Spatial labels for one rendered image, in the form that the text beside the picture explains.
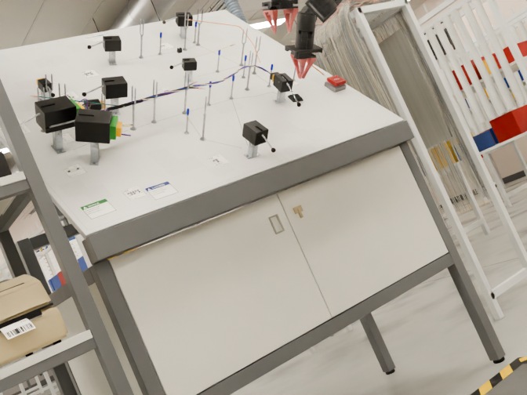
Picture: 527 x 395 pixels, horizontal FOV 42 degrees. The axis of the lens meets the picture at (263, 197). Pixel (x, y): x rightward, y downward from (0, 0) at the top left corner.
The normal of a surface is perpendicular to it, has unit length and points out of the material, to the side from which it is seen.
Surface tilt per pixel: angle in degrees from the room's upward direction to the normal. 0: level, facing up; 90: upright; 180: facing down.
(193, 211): 90
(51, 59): 50
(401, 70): 90
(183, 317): 90
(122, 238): 90
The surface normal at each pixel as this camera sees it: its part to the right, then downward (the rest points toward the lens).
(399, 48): -0.75, 0.29
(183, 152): 0.12, -0.80
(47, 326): 0.54, -0.29
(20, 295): 0.39, -0.57
